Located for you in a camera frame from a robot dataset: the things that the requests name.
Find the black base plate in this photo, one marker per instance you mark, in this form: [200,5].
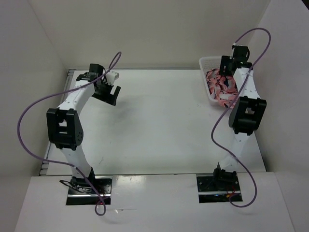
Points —
[210,191]
[85,195]

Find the aluminium table edge rail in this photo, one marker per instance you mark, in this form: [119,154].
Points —
[54,117]

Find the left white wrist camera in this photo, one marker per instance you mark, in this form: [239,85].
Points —
[111,77]

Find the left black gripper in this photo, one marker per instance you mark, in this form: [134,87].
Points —
[109,98]

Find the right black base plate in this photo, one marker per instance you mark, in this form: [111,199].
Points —
[210,191]

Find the pink shark print shorts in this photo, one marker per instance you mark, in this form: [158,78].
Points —
[222,89]

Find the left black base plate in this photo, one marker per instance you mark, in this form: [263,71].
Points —
[85,195]

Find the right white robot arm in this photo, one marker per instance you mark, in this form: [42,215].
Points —
[245,116]

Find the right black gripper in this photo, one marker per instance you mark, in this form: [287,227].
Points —
[225,60]

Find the white plastic basket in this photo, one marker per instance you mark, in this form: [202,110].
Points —
[206,64]

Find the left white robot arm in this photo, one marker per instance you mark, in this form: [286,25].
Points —
[82,172]

